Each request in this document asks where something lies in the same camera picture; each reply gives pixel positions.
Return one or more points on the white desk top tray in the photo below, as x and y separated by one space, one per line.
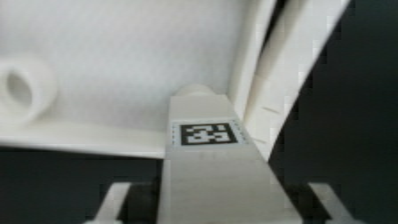
98 56

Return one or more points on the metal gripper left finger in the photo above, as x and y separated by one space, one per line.
112 204

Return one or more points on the white frame rail front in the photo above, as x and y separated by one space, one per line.
290 54

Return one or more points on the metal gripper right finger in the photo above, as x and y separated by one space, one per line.
320 206

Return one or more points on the white leg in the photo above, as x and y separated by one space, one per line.
219 187

